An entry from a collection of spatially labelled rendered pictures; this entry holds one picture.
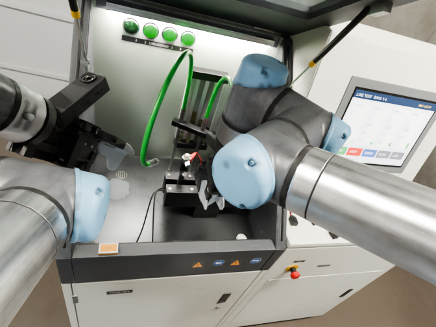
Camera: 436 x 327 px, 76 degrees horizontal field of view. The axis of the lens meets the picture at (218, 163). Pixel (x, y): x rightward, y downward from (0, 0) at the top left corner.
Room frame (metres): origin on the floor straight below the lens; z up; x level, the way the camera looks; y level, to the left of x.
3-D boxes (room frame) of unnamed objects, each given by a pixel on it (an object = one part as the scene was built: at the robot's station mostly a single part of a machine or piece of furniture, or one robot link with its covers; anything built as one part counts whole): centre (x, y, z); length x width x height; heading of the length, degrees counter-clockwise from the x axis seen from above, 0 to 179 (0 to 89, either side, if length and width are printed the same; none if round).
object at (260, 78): (0.42, -0.02, 1.52); 0.09 x 0.08 x 0.11; 63
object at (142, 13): (0.92, 0.22, 1.43); 0.54 x 0.03 x 0.02; 115
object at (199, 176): (0.43, 0.01, 1.30); 0.05 x 0.02 x 0.09; 115
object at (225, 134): (0.42, -0.02, 1.44); 0.08 x 0.08 x 0.05
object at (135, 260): (0.46, 0.00, 0.87); 0.62 x 0.04 x 0.16; 115
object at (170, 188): (0.73, 0.00, 0.91); 0.34 x 0.10 x 0.15; 115
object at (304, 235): (0.84, -0.59, 0.96); 0.70 x 0.22 x 0.03; 115
